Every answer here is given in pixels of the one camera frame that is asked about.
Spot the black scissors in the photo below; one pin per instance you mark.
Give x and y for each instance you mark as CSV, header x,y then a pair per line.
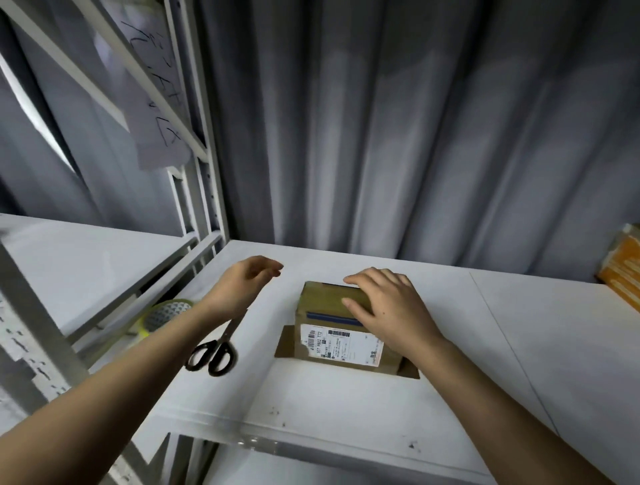
x,y
215,352

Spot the person's right forearm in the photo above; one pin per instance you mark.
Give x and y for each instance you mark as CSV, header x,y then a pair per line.
x,y
520,420

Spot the person's left hand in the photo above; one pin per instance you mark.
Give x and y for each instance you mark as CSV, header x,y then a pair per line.
x,y
245,285

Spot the small brown labelled carton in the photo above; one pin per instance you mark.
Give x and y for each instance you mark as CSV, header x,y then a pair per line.
x,y
325,325

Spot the handwritten paper sheet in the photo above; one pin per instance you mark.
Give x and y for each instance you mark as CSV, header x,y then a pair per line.
x,y
160,140
155,50

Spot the person's left forearm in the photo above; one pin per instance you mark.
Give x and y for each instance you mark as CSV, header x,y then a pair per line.
x,y
100,400

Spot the white metal shelf rack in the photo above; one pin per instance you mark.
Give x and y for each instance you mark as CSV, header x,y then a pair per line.
x,y
195,160

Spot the person's right hand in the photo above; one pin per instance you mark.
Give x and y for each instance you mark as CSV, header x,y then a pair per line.
x,y
395,310

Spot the yellow tape roll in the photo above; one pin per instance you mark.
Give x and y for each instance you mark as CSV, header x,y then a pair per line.
x,y
165,315

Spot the orange and white carton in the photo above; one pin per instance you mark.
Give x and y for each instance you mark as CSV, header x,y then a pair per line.
x,y
622,270

